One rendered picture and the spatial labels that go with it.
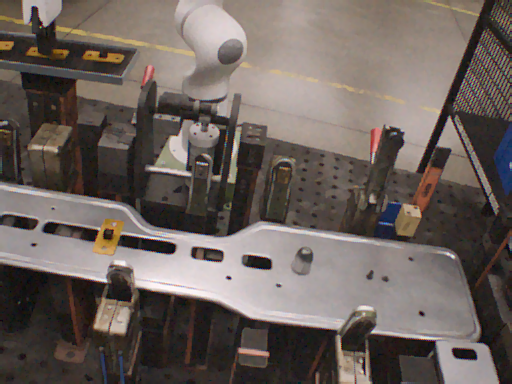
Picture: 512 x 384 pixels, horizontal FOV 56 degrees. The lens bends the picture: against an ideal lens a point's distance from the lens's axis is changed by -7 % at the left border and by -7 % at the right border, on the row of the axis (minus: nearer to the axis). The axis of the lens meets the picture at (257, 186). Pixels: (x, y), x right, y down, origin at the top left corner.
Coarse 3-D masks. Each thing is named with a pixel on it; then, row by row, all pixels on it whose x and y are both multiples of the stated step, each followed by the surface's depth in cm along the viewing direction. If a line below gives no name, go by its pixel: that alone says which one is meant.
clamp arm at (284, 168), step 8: (280, 160) 95; (288, 160) 95; (280, 168) 95; (288, 168) 95; (272, 176) 98; (280, 176) 95; (288, 176) 95; (272, 184) 97; (280, 184) 97; (288, 184) 97; (272, 192) 98; (280, 192) 98; (288, 192) 98; (272, 200) 99; (280, 200) 98; (272, 208) 99; (280, 208) 99; (272, 216) 100; (280, 216) 100
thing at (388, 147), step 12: (384, 132) 89; (396, 132) 90; (384, 144) 90; (396, 144) 87; (384, 156) 92; (396, 156) 91; (372, 168) 94; (384, 168) 94; (372, 180) 94; (384, 180) 94; (384, 192) 95
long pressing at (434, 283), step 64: (0, 192) 92; (0, 256) 81; (64, 256) 83; (128, 256) 85; (320, 256) 92; (384, 256) 95; (448, 256) 97; (256, 320) 81; (320, 320) 82; (384, 320) 83; (448, 320) 85
